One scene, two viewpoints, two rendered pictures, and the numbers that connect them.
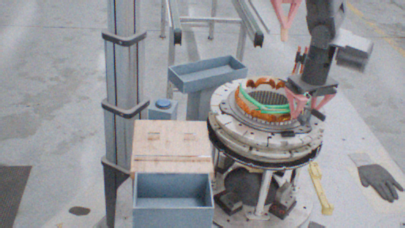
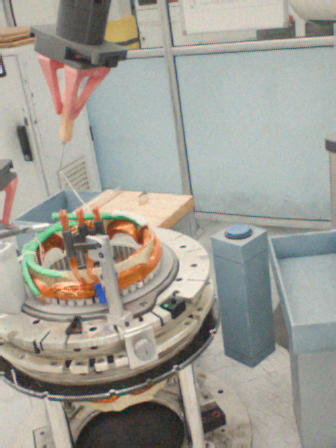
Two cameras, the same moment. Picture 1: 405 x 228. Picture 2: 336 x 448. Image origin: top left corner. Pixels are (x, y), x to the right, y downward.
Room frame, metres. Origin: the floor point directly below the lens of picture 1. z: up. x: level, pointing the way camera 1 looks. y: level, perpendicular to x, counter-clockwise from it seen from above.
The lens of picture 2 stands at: (1.52, -0.69, 1.48)
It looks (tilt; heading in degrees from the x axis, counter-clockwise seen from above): 23 degrees down; 130
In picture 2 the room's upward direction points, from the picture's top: 8 degrees counter-clockwise
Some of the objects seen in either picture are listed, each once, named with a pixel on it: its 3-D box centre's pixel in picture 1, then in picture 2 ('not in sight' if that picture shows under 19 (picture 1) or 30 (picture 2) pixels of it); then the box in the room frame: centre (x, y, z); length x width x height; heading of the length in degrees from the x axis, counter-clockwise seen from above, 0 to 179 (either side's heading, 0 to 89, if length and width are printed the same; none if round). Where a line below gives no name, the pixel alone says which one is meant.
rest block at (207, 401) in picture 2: (223, 156); (195, 389); (1.03, -0.09, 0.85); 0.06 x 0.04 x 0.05; 148
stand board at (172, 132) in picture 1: (172, 147); (124, 217); (0.79, 0.06, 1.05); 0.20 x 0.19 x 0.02; 8
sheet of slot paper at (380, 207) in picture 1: (379, 178); not in sight; (1.07, -0.62, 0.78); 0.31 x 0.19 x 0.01; 10
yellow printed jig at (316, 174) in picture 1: (319, 184); not in sight; (0.99, -0.41, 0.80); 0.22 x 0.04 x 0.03; 4
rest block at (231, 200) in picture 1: (231, 199); not in sight; (0.86, -0.11, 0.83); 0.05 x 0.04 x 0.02; 40
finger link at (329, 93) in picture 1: (313, 97); not in sight; (0.84, -0.26, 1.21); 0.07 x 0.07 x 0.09; 28
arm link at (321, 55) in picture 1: (324, 48); not in sight; (0.84, -0.25, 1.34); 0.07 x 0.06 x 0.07; 63
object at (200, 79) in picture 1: (205, 103); (320, 355); (1.21, -0.01, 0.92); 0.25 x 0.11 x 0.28; 124
